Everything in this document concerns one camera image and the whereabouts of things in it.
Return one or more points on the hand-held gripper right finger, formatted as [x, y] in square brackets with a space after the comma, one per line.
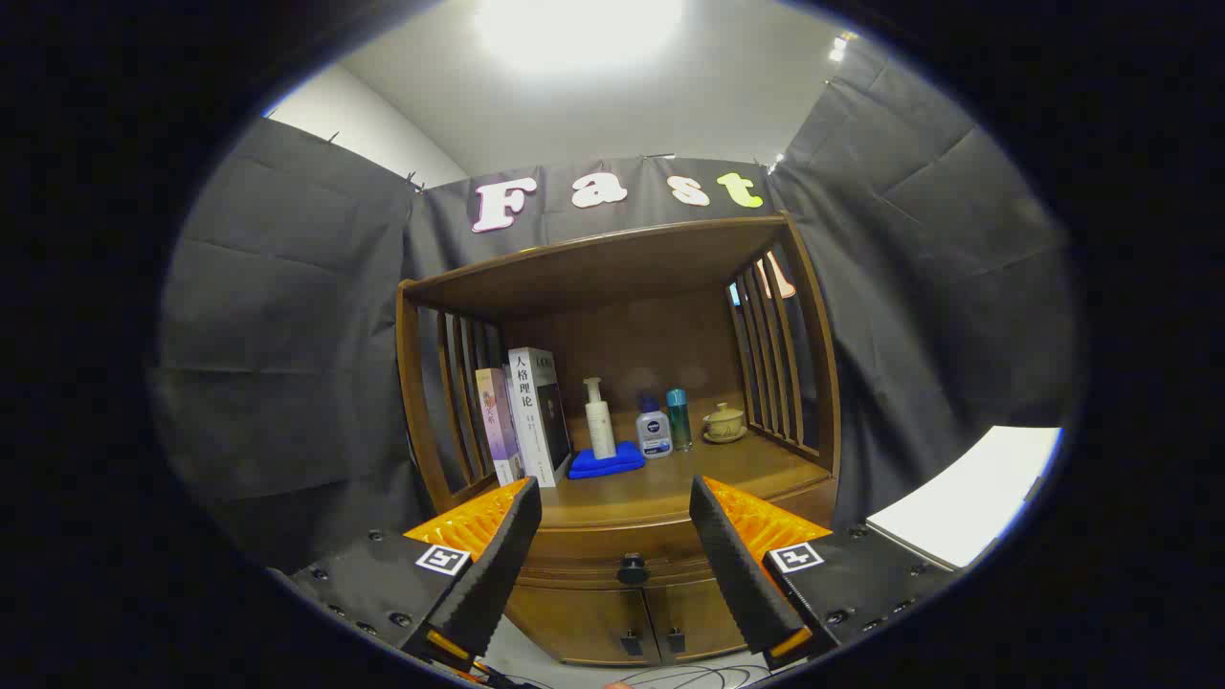
[737, 574]

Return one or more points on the teal bottle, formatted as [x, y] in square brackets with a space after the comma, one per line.
[679, 421]

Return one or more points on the white book with portrait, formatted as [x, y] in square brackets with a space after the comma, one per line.
[526, 411]

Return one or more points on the wooden countertop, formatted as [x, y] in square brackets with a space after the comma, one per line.
[670, 478]

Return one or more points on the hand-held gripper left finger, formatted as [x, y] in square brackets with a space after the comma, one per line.
[498, 574]

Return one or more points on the yellow saucer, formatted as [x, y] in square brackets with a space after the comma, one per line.
[724, 438]

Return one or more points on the white bottle with blue pump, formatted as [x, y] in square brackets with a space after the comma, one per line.
[654, 435]

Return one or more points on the purple book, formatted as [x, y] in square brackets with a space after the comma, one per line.
[498, 421]

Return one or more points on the yellow lidded teacup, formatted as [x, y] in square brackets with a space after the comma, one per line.
[724, 419]

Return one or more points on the wooden cabinet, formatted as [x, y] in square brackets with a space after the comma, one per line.
[612, 277]

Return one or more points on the wooden drawer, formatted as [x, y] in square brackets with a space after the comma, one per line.
[593, 555]

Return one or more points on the white grooved appliance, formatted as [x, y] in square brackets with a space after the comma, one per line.
[967, 498]

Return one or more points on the blue folded cloth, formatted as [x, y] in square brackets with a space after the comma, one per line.
[603, 464]

